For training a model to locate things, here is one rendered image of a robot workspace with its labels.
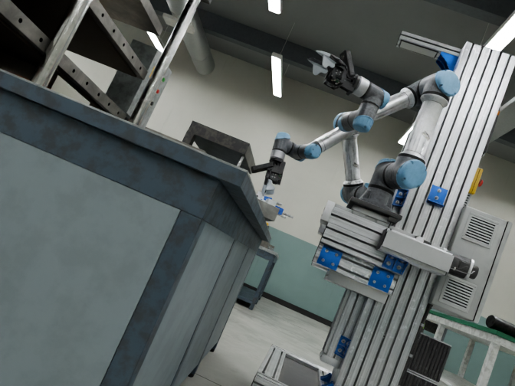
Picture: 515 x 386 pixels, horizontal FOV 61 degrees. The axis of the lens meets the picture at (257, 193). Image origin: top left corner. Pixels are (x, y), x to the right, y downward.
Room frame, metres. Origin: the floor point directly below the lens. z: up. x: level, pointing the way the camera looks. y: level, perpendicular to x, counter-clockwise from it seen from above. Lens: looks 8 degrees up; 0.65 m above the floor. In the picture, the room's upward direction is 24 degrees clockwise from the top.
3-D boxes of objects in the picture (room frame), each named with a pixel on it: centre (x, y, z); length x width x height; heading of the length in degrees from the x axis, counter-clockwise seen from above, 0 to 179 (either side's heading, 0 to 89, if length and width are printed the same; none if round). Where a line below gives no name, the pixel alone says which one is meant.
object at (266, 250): (6.67, -0.32, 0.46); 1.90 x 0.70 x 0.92; 173
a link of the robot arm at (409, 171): (1.76, -0.53, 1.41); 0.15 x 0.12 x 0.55; 15
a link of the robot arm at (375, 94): (1.69, -0.28, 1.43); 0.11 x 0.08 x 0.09; 105
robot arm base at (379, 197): (1.89, -0.50, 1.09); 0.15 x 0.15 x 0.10
